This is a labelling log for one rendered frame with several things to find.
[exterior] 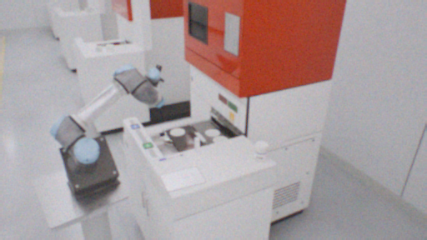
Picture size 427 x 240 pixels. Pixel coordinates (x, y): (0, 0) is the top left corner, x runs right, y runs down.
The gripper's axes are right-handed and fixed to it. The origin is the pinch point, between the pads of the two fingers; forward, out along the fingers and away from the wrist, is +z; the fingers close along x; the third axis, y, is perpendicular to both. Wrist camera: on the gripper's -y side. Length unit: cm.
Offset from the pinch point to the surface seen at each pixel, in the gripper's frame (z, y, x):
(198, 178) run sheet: -80, 55, 40
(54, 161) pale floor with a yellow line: 122, 95, -78
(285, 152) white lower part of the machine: -25, 24, 103
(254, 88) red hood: -60, -4, 60
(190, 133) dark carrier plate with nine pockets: -27, 32, 35
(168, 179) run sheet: -78, 60, 26
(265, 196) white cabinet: -66, 55, 83
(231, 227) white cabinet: -64, 77, 69
